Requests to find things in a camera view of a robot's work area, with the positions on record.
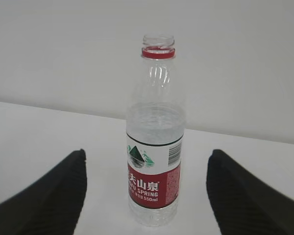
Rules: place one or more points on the clear water bottle red label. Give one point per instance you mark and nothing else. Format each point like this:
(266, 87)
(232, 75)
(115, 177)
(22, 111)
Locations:
(155, 124)

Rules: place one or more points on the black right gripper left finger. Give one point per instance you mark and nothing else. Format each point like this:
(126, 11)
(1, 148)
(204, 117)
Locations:
(50, 206)

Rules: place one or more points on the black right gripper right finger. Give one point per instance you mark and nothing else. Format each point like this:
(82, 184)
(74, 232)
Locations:
(242, 203)

